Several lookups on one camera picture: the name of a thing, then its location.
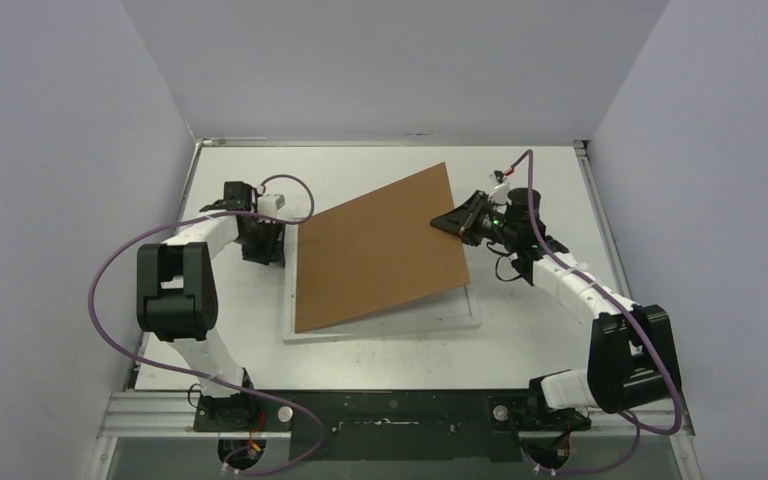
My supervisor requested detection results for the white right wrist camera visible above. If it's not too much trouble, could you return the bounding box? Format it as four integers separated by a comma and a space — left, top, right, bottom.
488, 169, 513, 205

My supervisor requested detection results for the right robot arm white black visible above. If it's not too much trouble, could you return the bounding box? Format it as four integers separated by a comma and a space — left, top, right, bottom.
430, 188, 683, 434

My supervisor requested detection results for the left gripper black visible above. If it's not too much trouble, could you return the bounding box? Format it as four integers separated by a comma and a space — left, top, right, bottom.
236, 217, 285, 268

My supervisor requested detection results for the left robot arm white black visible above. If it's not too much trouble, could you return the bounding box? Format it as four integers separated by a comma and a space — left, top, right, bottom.
136, 181, 285, 431

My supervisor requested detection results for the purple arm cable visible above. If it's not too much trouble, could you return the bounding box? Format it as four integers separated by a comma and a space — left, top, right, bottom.
513, 149, 685, 477
87, 173, 327, 478

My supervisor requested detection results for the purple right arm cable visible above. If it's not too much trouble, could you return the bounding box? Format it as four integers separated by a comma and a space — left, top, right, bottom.
513, 149, 685, 477

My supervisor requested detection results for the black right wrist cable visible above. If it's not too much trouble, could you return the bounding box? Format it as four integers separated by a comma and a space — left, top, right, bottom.
487, 242, 528, 285

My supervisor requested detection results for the aluminium front rail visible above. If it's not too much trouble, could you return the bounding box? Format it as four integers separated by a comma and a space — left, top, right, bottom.
99, 391, 674, 440

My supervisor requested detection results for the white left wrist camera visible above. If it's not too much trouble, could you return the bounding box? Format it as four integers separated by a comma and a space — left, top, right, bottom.
255, 194, 286, 218

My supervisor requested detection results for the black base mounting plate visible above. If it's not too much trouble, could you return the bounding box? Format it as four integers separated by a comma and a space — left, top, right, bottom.
192, 389, 592, 462

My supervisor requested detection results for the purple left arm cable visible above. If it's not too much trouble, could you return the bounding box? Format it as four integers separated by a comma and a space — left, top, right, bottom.
87, 173, 327, 478

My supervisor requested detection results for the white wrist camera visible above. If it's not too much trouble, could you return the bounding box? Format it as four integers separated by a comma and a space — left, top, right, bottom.
488, 169, 513, 205
255, 194, 286, 218

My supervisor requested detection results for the white picture frame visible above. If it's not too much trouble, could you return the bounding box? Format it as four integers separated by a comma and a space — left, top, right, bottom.
281, 226, 482, 344

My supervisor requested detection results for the white brown backing board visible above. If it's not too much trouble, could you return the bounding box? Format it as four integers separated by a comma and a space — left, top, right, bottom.
295, 163, 470, 333

